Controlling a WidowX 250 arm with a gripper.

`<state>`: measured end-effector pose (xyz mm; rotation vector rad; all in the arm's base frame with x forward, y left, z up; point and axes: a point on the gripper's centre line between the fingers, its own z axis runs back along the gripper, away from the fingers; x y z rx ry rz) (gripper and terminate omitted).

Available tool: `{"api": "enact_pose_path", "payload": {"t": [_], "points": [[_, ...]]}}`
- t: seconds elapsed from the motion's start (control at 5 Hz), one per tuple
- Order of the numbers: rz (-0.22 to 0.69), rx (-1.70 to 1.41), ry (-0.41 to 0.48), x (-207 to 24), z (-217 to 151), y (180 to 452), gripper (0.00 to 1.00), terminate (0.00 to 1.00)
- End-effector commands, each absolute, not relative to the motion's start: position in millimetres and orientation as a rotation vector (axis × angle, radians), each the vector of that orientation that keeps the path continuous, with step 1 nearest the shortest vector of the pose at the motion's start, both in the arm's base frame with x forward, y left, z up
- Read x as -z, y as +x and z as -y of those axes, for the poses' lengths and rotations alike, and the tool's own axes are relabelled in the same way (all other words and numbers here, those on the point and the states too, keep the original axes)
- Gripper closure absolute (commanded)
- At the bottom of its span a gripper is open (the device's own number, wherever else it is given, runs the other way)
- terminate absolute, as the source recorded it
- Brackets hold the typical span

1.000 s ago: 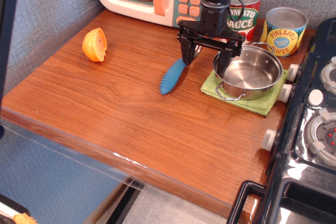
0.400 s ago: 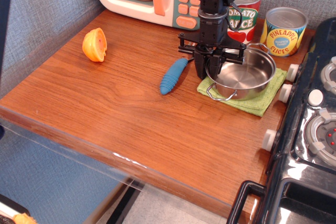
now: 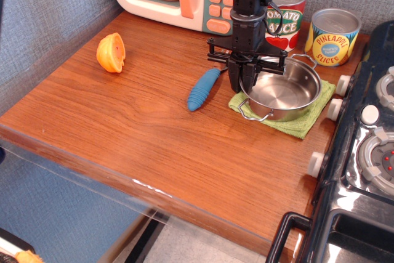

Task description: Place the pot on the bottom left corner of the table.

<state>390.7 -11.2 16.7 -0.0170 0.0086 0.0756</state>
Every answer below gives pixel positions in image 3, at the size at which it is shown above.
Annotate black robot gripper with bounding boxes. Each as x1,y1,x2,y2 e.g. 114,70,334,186
207,14,287,93

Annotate stainless steel pot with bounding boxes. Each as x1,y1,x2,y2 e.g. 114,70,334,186
238,54,323,122

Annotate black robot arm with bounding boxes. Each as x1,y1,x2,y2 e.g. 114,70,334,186
207,0,287,93

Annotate green folded cloth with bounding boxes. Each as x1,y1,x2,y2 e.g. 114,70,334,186
228,80,336,139

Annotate tomato sauce can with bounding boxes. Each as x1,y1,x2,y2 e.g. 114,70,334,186
265,0,306,52

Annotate pineapple slices can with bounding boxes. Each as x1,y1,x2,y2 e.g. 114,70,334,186
304,8,361,67

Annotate white stove knob middle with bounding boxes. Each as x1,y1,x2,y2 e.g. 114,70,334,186
327,99,343,121

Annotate white stove knob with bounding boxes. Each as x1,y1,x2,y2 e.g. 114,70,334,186
327,99,343,121
307,152,325,179
335,75,352,97

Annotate white stove knob upper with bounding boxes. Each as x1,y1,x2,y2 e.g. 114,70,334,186
335,75,352,97

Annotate white stove knob lower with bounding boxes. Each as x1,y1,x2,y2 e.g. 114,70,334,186
307,152,325,179

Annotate orange half toy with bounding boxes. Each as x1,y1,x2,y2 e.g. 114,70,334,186
96,33,126,73

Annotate black toy stove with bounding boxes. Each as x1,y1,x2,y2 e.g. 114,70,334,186
267,21,393,262

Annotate orange object bottom left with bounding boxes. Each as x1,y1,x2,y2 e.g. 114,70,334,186
15,250,44,263

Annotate blue handled fork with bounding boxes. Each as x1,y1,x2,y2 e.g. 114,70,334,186
187,63,228,111

